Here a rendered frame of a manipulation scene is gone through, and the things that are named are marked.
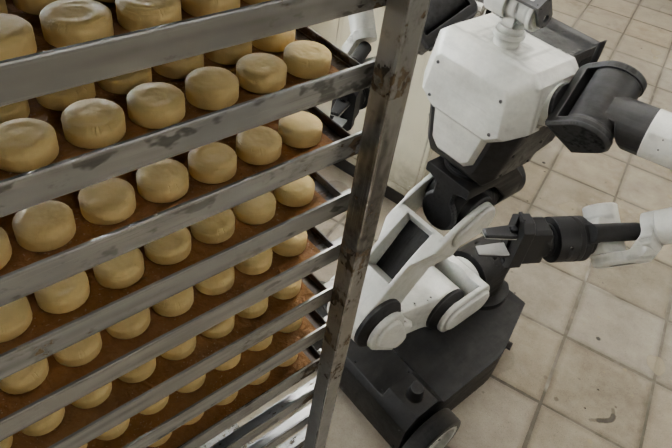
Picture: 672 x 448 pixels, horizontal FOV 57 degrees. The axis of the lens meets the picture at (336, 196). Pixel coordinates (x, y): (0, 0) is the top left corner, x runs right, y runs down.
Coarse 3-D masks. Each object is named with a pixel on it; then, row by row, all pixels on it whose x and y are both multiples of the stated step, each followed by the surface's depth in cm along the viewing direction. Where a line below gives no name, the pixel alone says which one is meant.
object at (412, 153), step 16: (480, 0) 203; (320, 32) 229; (336, 32) 224; (416, 64) 207; (416, 80) 210; (416, 96) 214; (416, 112) 217; (352, 128) 241; (400, 128) 225; (416, 128) 220; (400, 144) 229; (416, 144) 224; (352, 160) 250; (400, 160) 233; (416, 160) 228; (352, 176) 259; (400, 176) 237; (416, 176) 231; (400, 192) 241
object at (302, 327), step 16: (304, 320) 96; (272, 336) 92; (288, 336) 93; (304, 336) 93; (256, 352) 90; (272, 352) 91; (224, 368) 87; (240, 368) 88; (192, 384) 83; (208, 384) 86; (224, 384) 86; (160, 400) 81; (176, 400) 83; (192, 400) 83; (144, 416) 81; (160, 416) 81; (112, 432) 77; (128, 432) 79; (144, 432) 79
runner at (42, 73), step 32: (288, 0) 50; (320, 0) 53; (352, 0) 55; (384, 0) 58; (128, 32) 43; (160, 32) 44; (192, 32) 46; (224, 32) 48; (256, 32) 50; (0, 64) 38; (32, 64) 40; (64, 64) 41; (96, 64) 43; (128, 64) 44; (160, 64) 46; (0, 96) 39; (32, 96) 41
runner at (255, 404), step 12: (300, 372) 96; (312, 372) 100; (288, 384) 96; (264, 396) 93; (276, 396) 96; (240, 408) 90; (252, 408) 93; (228, 420) 90; (204, 432) 87; (216, 432) 89; (192, 444) 86
